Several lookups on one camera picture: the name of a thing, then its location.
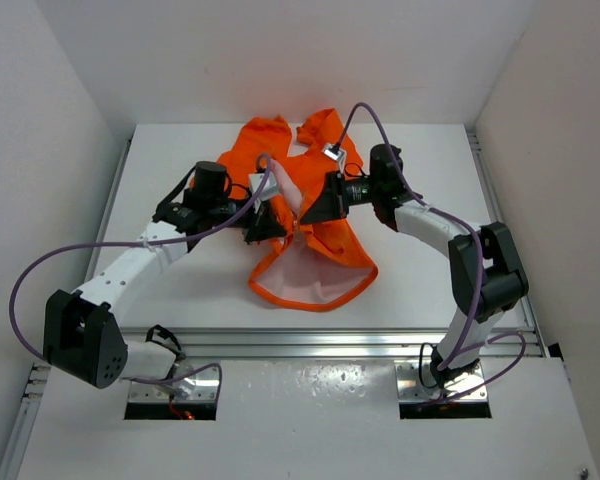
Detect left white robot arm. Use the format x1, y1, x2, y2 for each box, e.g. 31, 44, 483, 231
43, 154, 285, 389

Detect orange jacket with pink lining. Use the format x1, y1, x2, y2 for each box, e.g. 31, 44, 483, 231
217, 108, 379, 312

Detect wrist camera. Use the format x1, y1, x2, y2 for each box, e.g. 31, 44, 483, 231
322, 143, 347, 163
248, 173, 280, 201

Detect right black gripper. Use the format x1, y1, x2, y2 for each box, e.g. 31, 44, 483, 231
301, 170, 382, 224

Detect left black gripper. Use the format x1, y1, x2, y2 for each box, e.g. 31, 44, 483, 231
207, 194, 286, 245

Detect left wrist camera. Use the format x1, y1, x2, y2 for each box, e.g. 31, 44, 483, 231
248, 173, 280, 201

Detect aluminium rail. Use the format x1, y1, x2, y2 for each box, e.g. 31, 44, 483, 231
114, 326, 546, 360

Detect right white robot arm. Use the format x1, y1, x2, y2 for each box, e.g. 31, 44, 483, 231
300, 144, 529, 389

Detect metal base plate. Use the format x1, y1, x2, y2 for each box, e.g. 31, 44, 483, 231
127, 360, 222, 405
394, 359, 488, 405

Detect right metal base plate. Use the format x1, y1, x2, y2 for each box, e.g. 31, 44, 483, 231
394, 359, 488, 405

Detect white front cover panel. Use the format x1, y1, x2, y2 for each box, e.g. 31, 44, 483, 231
19, 358, 598, 479

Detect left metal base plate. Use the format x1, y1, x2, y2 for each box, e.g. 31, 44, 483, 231
127, 360, 222, 405

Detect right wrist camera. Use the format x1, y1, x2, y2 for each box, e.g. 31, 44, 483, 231
322, 143, 347, 163

